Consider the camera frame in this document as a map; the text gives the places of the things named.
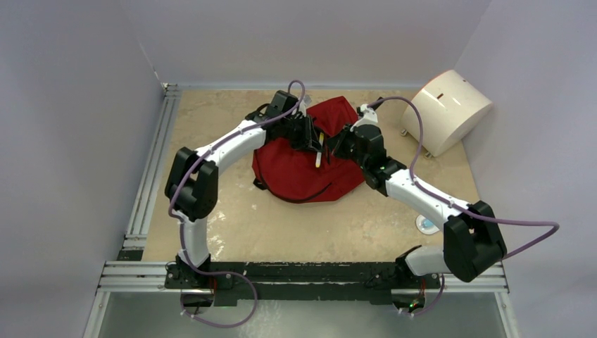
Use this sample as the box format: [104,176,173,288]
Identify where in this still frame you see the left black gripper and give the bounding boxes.
[280,113,322,153]

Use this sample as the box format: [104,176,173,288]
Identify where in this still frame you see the yellow pen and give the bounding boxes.
[315,132,325,168]

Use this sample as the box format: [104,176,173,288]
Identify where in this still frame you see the red backpack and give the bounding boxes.
[252,96,364,204]

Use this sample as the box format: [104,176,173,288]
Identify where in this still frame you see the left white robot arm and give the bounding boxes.
[165,91,306,288]

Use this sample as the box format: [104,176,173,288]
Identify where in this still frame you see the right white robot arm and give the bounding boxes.
[326,125,508,287]

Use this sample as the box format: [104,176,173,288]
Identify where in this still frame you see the cream round lunch box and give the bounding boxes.
[401,70,494,157]

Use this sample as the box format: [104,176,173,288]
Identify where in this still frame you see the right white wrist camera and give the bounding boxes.
[350,104,378,132]

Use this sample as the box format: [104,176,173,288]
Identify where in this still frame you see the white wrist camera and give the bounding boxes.
[350,104,378,132]
[294,94,312,116]

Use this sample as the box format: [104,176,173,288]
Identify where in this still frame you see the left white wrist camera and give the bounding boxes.
[294,94,312,116]

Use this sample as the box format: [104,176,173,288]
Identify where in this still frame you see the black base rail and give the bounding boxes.
[164,260,440,307]

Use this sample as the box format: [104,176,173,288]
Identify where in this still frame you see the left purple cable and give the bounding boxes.
[168,80,307,328]

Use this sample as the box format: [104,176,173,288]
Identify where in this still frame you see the purple cable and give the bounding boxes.
[168,80,307,328]
[368,96,560,318]

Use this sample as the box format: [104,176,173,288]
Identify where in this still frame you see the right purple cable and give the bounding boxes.
[368,96,560,318]

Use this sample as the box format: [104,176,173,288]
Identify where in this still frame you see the aluminium frame rails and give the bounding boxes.
[84,85,519,337]

